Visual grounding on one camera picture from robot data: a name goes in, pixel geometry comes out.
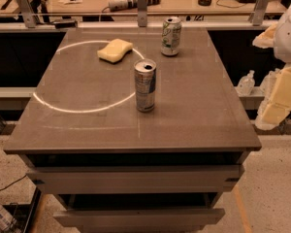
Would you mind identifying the clear sanitizer bottle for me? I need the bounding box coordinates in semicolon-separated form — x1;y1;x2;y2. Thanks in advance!
259;68;279;94
237;70;255;96

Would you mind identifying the clear sanitizer bottle left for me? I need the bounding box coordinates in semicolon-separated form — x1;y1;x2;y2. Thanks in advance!
237;70;255;96

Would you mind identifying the black bin on floor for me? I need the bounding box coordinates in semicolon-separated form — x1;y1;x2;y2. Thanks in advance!
0;188;41;233

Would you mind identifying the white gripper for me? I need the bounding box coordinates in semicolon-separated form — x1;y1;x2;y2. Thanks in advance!
252;5;291;130

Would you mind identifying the lower grey drawer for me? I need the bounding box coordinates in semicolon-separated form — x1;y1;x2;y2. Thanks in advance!
53;208;225;233

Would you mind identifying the metal bracket middle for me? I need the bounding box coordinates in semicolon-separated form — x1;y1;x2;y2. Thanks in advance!
137;0;147;27

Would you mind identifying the silver blue redbull can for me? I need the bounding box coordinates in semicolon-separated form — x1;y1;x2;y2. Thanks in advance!
134;58;156;112

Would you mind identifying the black floor cable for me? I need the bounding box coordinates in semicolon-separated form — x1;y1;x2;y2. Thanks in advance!
0;174;28;196

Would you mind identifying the white green 7up can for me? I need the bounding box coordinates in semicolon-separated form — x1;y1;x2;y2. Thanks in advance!
161;17;181;56

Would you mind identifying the metal bracket left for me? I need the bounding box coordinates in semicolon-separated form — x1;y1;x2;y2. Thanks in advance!
16;0;37;28

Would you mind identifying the metal bracket right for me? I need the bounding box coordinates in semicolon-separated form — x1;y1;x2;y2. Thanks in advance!
249;0;271;26

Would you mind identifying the clear sanitizer bottle right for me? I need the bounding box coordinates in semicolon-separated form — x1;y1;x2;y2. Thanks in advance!
259;68;279;94

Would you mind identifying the grey drawer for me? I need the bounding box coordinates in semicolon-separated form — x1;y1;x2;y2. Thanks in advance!
27;165;244;194
53;208;225;233

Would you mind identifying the upper grey drawer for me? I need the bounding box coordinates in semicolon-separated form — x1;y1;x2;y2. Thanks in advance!
27;165;244;194

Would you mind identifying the metal bracket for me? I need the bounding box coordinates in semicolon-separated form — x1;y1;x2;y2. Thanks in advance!
249;0;271;26
16;0;37;28
137;0;147;27

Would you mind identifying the yellow sponge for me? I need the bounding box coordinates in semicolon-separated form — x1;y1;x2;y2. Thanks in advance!
97;39;133;63

